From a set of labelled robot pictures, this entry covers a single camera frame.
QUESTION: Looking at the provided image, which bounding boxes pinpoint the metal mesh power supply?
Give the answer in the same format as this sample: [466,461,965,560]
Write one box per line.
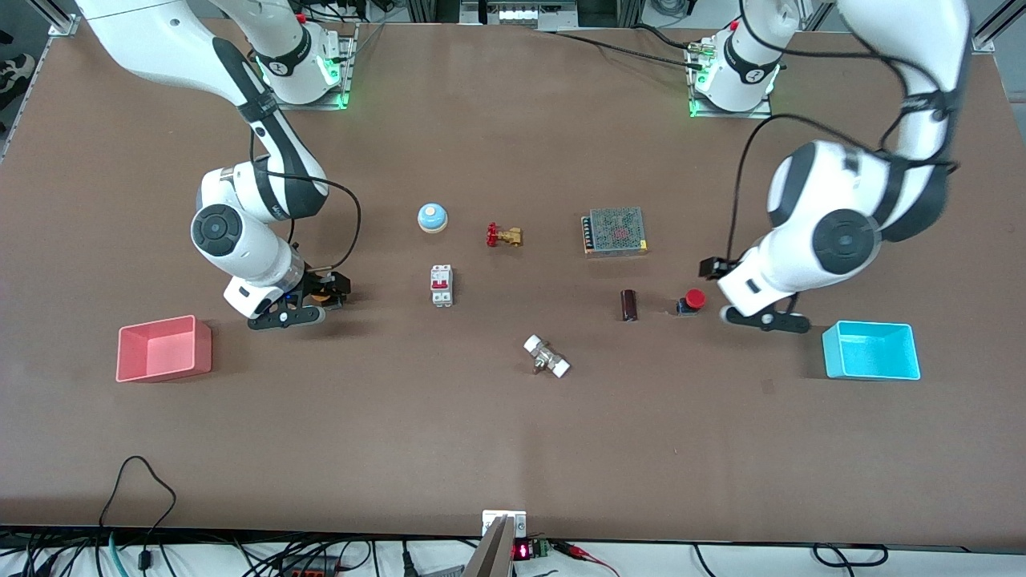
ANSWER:
[581,207,649,258]

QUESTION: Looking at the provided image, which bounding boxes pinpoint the pink plastic box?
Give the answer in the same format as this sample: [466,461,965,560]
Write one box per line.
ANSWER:
[115,314,214,384]

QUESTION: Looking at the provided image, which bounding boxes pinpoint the cyan plastic box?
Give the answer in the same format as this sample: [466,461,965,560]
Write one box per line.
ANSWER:
[822,321,922,381]

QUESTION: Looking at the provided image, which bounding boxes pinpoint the white capped metal fitting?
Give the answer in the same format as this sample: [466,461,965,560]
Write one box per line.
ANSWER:
[523,334,572,379]

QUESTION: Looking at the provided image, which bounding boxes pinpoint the red clip lead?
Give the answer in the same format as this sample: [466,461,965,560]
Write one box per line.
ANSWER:
[553,542,622,577]

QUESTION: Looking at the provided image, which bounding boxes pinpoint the silver control box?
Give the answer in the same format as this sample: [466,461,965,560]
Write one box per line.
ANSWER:
[459,0,580,31]

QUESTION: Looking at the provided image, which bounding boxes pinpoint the camouflage shoe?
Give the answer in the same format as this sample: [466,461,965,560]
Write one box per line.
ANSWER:
[0,52,37,113]

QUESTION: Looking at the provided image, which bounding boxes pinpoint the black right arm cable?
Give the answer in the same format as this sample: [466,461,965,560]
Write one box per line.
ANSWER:
[250,120,362,273]

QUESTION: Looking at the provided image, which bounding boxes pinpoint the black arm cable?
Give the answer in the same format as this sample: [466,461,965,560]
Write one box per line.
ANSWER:
[250,120,362,273]
[725,112,959,261]

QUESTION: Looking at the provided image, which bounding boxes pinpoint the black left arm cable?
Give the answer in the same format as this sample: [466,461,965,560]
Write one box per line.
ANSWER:
[725,112,959,261]

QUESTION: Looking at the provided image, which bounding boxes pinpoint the aluminium arm base plate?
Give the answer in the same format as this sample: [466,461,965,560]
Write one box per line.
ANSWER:
[266,24,357,111]
[687,40,774,119]

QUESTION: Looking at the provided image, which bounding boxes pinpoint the black looped table cable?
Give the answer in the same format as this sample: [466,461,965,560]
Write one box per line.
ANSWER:
[98,455,177,571]

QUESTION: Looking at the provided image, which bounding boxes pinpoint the white pole bracket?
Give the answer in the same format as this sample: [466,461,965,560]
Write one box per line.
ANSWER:
[482,510,527,539]

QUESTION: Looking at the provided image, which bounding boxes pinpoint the grey camera pole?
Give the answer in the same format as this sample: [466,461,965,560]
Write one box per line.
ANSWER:
[463,515,515,577]

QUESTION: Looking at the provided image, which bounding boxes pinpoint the black floor cable loop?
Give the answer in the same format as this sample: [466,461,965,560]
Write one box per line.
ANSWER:
[814,543,889,568]

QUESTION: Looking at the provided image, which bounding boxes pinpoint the aluminium frame profile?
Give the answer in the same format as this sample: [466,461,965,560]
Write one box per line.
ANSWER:
[46,0,83,38]
[972,0,1026,54]

